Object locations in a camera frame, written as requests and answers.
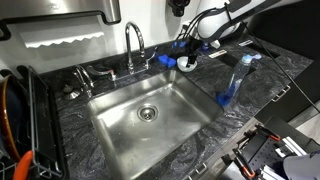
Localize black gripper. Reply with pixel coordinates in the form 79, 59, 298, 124
185, 36, 203, 68

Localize white bowl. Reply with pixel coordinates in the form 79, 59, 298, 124
176, 55, 198, 73

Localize stainless steel sink basin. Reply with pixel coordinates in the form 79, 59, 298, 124
87, 69, 224, 180

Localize metal sink drain strainer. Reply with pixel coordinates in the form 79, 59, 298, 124
137, 103, 160, 123

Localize small blue object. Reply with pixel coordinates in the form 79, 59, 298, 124
199, 42, 212, 52

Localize blue sponge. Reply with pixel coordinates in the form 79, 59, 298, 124
157, 54, 178, 69

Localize blue tipped faucet lever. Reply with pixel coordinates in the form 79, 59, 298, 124
144, 46, 160, 69

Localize chrome gooseneck faucet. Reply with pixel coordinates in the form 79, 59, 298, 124
113, 21, 151, 81

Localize red tipped faucet lever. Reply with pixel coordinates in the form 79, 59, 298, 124
86, 65, 117, 82

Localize small chrome side faucet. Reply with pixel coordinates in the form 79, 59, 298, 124
72, 64, 95, 99

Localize dark cabinet front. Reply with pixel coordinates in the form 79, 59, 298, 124
254, 59, 320, 124

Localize black cart with orange clamps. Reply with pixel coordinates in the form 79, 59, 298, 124
229, 114, 320, 180

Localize round chrome counter cap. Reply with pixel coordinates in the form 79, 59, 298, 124
63, 84, 81, 101

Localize white paper towel sheet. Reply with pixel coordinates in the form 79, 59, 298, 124
19, 30, 106, 50

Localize steel paper towel dispenser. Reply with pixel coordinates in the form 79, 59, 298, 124
0, 0, 122, 42

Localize pale grey rounded panel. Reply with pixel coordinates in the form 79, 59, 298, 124
282, 150, 320, 180

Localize black dish rack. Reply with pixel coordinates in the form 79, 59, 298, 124
16, 64, 70, 180

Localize orange rimmed dark pan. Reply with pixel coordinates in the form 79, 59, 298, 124
0, 74, 23, 163

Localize black gripper cable loops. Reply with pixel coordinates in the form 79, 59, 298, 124
179, 8, 221, 44

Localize black wall mounted fixture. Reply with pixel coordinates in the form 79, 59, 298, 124
167, 0, 192, 18

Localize long thin black cable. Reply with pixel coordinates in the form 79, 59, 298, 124
223, 1, 320, 114

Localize metal cabinet handle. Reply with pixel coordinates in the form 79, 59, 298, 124
271, 84, 292, 103
186, 162, 208, 180

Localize orange utensil handle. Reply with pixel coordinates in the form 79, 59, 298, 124
12, 149, 34, 180

